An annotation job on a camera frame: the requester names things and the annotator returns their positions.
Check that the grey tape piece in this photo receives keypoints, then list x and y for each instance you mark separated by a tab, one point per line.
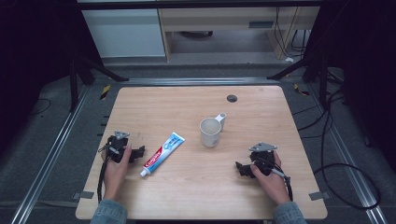
84	195
319	196

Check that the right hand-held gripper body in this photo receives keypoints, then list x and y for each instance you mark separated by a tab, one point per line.
264	155

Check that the black metal stand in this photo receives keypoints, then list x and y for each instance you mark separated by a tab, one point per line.
323	77
74	84

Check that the toothpaste tube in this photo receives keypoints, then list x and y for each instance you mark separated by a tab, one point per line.
163	153

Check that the yellow black tape strip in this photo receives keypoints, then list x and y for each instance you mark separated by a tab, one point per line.
301	90
105	91

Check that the white cup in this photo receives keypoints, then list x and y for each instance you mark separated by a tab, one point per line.
211	132

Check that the metal floor rail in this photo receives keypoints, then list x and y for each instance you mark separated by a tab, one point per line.
49	158
348	161

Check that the person's right hand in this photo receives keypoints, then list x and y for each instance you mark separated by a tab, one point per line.
273	186

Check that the white cabinet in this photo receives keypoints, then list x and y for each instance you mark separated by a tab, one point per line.
123	32

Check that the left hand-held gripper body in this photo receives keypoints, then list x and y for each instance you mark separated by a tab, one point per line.
115	146

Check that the person's left hand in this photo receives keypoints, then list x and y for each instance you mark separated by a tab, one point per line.
114	175

